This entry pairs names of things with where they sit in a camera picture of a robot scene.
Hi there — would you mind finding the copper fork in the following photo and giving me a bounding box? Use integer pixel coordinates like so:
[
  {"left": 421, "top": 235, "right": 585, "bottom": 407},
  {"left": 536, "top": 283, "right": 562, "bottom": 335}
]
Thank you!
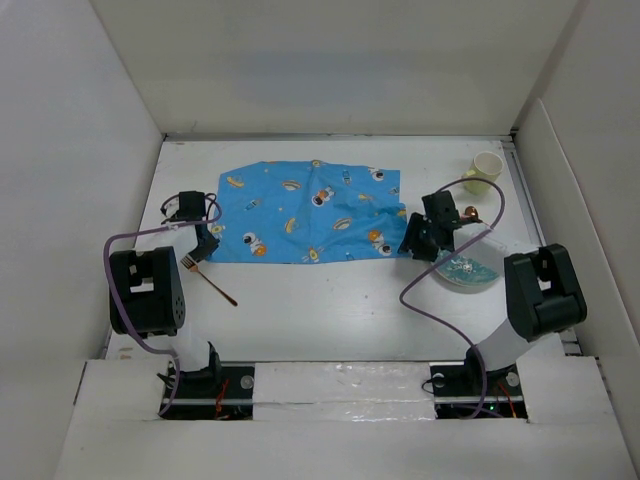
[{"left": 180, "top": 255, "right": 238, "bottom": 307}]

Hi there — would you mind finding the pale yellow mug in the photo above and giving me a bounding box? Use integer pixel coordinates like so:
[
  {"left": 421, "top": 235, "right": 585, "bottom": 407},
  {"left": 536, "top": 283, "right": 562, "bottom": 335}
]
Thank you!
[{"left": 462, "top": 151, "right": 504, "bottom": 195}]

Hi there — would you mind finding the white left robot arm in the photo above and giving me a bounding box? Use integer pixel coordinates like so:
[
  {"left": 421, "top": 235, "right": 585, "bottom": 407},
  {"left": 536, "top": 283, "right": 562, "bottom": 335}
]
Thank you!
[{"left": 103, "top": 191, "right": 223, "bottom": 397}]

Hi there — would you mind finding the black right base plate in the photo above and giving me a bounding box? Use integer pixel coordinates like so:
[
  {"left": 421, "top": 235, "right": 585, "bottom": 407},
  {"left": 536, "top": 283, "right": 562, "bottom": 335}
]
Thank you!
[{"left": 421, "top": 362, "right": 528, "bottom": 420}]

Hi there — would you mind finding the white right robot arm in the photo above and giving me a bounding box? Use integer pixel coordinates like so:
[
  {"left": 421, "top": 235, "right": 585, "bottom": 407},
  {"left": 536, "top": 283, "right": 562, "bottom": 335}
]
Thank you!
[{"left": 399, "top": 190, "right": 587, "bottom": 394}]

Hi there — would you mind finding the blue space-print cloth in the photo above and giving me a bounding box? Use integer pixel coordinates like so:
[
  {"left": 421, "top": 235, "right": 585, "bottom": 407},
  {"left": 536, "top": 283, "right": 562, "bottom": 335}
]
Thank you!
[{"left": 208, "top": 160, "right": 407, "bottom": 265}]

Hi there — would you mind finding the copper spoon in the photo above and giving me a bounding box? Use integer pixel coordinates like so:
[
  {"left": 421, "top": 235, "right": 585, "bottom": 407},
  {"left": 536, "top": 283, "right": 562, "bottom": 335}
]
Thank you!
[{"left": 461, "top": 206, "right": 482, "bottom": 224}]

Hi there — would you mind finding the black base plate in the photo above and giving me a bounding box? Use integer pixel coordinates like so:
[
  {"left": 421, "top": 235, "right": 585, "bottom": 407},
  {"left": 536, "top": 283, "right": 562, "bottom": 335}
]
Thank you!
[
  {"left": 159, "top": 363, "right": 255, "bottom": 421},
  {"left": 421, "top": 362, "right": 528, "bottom": 420}
]

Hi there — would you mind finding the red and teal plate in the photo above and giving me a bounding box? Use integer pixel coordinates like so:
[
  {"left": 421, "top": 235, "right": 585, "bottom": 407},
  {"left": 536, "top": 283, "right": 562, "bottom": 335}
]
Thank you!
[{"left": 434, "top": 251, "right": 500, "bottom": 292}]

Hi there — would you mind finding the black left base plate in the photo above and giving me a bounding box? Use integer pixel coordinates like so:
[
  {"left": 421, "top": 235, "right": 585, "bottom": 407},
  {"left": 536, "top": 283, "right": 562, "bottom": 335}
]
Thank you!
[{"left": 159, "top": 363, "right": 255, "bottom": 421}]

